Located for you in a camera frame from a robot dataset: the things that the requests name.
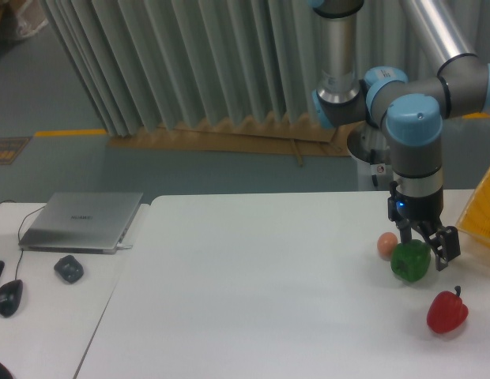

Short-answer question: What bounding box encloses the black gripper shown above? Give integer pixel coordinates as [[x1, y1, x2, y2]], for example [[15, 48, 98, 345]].
[[387, 181, 461, 272]]

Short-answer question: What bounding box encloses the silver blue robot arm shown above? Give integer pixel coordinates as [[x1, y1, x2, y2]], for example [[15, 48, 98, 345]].
[[310, 1, 490, 270]]

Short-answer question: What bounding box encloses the green bell pepper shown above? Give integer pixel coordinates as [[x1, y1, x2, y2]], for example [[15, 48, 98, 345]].
[[390, 239, 431, 283]]

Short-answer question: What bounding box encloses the brown egg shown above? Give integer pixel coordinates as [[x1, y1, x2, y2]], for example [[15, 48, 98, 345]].
[[376, 232, 398, 260]]

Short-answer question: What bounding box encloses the yellow plastic basket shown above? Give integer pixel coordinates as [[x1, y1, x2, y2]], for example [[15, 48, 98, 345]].
[[456, 167, 490, 248]]

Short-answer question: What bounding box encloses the red bell pepper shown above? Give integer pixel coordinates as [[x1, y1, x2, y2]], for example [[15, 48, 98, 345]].
[[426, 285, 469, 334]]

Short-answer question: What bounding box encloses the brown cardboard sheet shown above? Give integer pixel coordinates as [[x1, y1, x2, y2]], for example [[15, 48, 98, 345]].
[[108, 114, 359, 167]]

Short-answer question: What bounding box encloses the grey pleated curtain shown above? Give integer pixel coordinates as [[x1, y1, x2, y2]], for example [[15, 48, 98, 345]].
[[42, 1, 490, 136]]

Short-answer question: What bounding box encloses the silver closed laptop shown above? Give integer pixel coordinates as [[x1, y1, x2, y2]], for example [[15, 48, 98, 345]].
[[19, 192, 143, 253]]

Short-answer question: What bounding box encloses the black earbuds case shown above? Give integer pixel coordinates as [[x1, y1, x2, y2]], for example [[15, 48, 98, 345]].
[[54, 255, 85, 284]]

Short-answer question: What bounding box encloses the black computer mouse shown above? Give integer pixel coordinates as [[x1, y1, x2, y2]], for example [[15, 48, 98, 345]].
[[0, 280, 24, 317]]

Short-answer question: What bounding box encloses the black pedestal cable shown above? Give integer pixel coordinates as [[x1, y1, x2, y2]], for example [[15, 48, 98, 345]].
[[369, 148, 379, 187]]

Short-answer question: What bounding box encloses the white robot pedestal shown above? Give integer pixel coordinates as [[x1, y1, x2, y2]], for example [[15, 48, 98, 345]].
[[347, 122, 393, 191]]

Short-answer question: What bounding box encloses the black mouse cable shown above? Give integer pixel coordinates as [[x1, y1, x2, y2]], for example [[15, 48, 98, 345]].
[[0, 200, 51, 281]]

